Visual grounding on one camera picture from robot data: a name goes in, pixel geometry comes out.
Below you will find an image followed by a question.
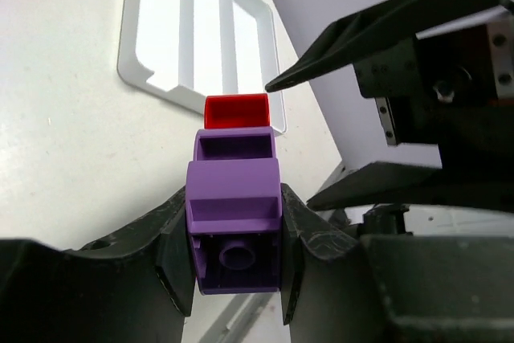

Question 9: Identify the red rounded lego brick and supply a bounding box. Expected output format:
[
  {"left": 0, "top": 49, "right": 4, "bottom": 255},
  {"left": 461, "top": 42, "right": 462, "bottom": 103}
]
[{"left": 204, "top": 93, "right": 271, "bottom": 129}]

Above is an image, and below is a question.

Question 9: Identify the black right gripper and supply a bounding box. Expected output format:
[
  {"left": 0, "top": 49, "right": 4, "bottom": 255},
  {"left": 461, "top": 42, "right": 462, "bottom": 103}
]
[{"left": 265, "top": 0, "right": 513, "bottom": 213}]

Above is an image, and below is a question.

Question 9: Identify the purple paw print lego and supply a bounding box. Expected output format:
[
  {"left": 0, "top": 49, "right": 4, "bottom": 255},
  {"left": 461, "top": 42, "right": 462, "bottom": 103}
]
[{"left": 186, "top": 126, "right": 282, "bottom": 295}]

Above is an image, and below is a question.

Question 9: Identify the white three-compartment tray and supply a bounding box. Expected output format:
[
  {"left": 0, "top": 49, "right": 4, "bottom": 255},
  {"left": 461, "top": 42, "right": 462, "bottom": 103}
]
[{"left": 117, "top": 0, "right": 279, "bottom": 113}]

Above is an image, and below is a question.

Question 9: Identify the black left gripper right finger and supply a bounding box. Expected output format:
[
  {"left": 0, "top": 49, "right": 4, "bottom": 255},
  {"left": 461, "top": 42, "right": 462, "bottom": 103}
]
[{"left": 280, "top": 185, "right": 513, "bottom": 342}]

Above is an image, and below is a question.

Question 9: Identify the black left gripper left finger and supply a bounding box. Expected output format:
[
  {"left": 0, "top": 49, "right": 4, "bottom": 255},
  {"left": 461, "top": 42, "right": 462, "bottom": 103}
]
[{"left": 1, "top": 190, "right": 194, "bottom": 342}]

